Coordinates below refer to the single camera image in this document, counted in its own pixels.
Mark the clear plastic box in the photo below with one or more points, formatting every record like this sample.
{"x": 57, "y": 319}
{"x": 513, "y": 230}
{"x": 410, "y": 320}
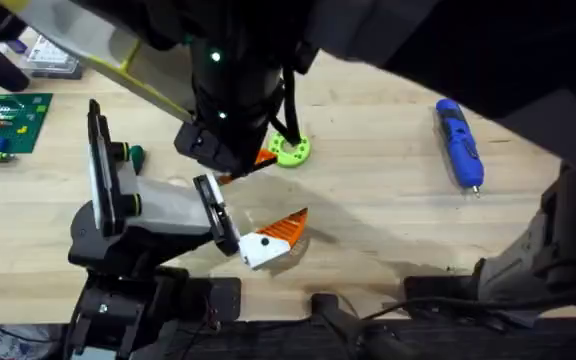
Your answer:
{"x": 50, "y": 61}

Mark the black rail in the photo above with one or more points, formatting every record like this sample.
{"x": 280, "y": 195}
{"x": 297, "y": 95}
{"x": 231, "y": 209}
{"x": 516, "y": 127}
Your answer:
{"x": 468, "y": 345}

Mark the green toy vegetable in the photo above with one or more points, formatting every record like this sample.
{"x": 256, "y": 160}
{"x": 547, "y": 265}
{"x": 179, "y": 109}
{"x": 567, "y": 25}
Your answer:
{"x": 138, "y": 157}

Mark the blue electric screwdriver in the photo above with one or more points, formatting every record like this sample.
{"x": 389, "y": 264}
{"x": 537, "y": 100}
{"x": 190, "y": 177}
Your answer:
{"x": 460, "y": 145}

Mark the black left wrist plate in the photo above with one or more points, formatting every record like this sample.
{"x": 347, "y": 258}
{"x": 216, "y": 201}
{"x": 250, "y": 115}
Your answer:
{"x": 102, "y": 165}

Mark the black right wrist plate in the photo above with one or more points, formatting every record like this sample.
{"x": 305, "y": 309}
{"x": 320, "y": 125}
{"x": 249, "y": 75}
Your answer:
{"x": 208, "y": 146}

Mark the green disc with holes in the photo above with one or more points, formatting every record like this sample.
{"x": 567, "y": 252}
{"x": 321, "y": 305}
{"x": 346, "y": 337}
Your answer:
{"x": 293, "y": 159}

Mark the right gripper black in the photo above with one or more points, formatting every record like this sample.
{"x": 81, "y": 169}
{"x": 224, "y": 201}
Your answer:
{"x": 238, "y": 90}

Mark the orange ribbed wedge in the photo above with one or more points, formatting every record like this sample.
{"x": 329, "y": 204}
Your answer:
{"x": 268, "y": 159}

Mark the black wrist plate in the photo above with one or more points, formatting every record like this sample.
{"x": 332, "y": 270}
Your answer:
{"x": 208, "y": 146}
{"x": 102, "y": 165}

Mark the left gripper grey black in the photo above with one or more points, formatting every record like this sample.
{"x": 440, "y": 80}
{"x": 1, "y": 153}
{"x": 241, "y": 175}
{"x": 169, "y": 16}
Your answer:
{"x": 168, "y": 205}

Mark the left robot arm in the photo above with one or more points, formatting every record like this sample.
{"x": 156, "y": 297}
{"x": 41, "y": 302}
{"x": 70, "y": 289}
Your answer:
{"x": 118, "y": 310}

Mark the green board with toy blocks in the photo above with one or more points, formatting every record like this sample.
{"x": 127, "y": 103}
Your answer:
{"x": 28, "y": 125}

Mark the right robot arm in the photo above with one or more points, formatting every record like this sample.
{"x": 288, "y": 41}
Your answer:
{"x": 468, "y": 50}

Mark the grey bin with yellow trim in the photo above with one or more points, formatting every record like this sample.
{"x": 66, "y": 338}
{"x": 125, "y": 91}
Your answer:
{"x": 118, "y": 50}

